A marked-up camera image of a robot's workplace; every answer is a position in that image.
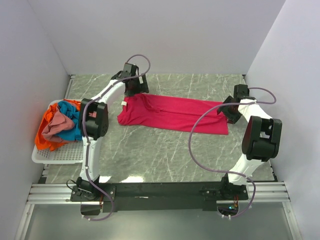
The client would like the magenta t shirt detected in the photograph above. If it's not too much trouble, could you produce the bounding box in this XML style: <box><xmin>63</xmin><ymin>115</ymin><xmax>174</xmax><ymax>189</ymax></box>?
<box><xmin>117</xmin><ymin>93</ymin><xmax>221</xmax><ymax>132</ymax></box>

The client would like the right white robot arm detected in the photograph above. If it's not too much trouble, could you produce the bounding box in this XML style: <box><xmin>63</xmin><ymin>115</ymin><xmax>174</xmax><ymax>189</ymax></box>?
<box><xmin>217</xmin><ymin>84</ymin><xmax>282</xmax><ymax>200</ymax></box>

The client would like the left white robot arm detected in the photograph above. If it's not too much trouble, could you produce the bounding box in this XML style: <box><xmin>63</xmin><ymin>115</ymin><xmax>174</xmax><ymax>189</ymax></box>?
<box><xmin>76</xmin><ymin>62</ymin><xmax>149</xmax><ymax>201</ymax></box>

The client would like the teal t shirt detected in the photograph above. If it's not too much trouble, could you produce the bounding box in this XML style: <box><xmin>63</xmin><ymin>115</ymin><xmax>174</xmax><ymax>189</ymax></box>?
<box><xmin>55</xmin><ymin>100</ymin><xmax>82</xmax><ymax>142</ymax></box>

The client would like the dusty pink t shirt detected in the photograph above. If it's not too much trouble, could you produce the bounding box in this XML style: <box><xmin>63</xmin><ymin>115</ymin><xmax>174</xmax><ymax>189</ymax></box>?
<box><xmin>41</xmin><ymin>110</ymin><xmax>75</xmax><ymax>143</ymax></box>

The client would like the white plastic laundry basket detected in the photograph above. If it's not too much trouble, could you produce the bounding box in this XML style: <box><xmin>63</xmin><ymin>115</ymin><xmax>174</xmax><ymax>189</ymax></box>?
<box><xmin>31</xmin><ymin>99</ymin><xmax>83</xmax><ymax>165</ymax></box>

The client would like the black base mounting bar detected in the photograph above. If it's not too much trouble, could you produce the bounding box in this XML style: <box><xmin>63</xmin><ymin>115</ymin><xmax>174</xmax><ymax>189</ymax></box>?
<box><xmin>70</xmin><ymin>181</ymin><xmax>249</xmax><ymax>213</ymax></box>

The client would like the orange t shirt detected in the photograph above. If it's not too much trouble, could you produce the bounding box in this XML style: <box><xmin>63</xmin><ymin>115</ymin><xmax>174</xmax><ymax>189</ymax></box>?
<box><xmin>34</xmin><ymin>99</ymin><xmax>82</xmax><ymax>151</ymax></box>

